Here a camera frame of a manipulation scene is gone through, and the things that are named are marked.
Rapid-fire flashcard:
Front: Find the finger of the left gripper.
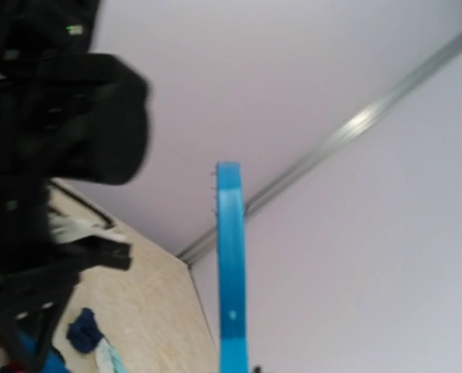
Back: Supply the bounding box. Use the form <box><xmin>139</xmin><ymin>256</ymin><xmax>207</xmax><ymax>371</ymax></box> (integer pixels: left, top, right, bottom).
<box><xmin>55</xmin><ymin>236</ymin><xmax>132</xmax><ymax>272</ymax></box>

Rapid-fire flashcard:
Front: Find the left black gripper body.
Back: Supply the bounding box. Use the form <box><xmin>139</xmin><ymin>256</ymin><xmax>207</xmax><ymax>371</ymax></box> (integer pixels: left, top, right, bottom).
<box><xmin>0</xmin><ymin>253</ymin><xmax>79</xmax><ymax>372</ymax></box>

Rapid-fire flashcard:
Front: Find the blue plastic dustpan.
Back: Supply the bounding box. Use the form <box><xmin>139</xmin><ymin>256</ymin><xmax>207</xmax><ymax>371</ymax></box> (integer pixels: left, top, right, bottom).
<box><xmin>15</xmin><ymin>329</ymin><xmax>72</xmax><ymax>373</ymax></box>

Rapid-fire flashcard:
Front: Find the blue hand brush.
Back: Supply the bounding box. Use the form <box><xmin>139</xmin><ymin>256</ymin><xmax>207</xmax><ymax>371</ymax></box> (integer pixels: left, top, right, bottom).
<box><xmin>216</xmin><ymin>162</ymin><xmax>250</xmax><ymax>373</ymax></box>

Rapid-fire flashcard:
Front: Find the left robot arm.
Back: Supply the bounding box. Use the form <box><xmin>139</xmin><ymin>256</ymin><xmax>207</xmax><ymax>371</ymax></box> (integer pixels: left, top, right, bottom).
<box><xmin>0</xmin><ymin>1</ymin><xmax>150</xmax><ymax>372</ymax></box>

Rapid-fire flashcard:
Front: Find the navy blue paper scrap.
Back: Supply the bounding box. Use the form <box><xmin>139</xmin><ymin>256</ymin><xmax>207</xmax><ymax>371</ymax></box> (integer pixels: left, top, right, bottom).
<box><xmin>66</xmin><ymin>308</ymin><xmax>104</xmax><ymax>354</ymax></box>

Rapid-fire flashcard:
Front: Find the light blue paper scrap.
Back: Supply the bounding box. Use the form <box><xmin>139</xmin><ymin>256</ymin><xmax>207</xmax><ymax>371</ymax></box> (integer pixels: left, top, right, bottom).
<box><xmin>94</xmin><ymin>338</ymin><xmax>128</xmax><ymax>373</ymax></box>

